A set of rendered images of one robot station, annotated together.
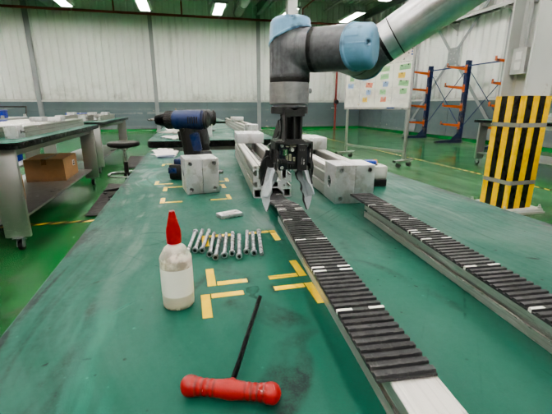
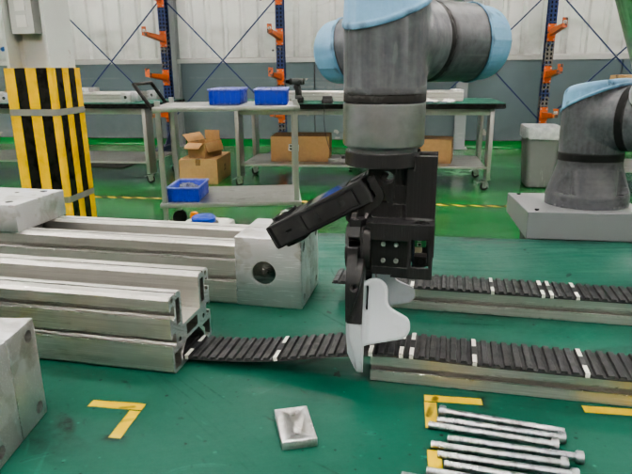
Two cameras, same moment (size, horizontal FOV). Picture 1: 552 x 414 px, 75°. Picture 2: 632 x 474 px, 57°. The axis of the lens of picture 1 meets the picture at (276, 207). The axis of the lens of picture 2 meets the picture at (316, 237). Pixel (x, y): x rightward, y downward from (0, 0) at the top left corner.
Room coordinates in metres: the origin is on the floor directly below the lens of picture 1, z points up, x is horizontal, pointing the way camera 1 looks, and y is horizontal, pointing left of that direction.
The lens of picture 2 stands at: (0.57, 0.50, 1.08)
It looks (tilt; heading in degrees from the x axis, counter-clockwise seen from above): 16 degrees down; 292
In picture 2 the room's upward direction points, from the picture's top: 1 degrees counter-clockwise
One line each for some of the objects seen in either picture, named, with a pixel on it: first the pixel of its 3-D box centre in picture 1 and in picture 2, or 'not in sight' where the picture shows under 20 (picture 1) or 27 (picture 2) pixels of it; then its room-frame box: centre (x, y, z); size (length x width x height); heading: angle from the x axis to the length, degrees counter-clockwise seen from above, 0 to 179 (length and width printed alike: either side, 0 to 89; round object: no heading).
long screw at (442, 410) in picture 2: (259, 241); (499, 420); (0.59, 0.03, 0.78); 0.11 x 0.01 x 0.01; 5
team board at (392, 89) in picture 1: (375, 108); not in sight; (6.72, -1.80, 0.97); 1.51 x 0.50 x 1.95; 34
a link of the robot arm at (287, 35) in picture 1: (291, 50); (388, 38); (0.71, -0.03, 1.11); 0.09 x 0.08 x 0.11; 63
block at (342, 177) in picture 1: (352, 180); (280, 259); (0.91, -0.20, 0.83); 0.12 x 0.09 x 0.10; 100
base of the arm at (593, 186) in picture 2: not in sight; (588, 178); (0.50, -0.72, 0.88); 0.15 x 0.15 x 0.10
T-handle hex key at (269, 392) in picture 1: (246, 336); not in sight; (0.31, 0.03, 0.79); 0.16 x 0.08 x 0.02; 173
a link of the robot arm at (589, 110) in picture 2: not in sight; (598, 116); (0.49, -0.72, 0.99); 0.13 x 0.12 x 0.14; 153
